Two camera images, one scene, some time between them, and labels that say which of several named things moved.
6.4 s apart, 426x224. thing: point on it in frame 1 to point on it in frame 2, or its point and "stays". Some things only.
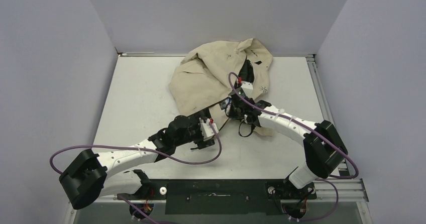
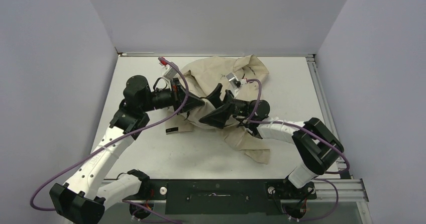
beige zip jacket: (209, 73) to (240, 141)
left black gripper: (194, 120) to (178, 94)
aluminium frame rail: (343, 188) stays
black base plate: (223, 196) stays
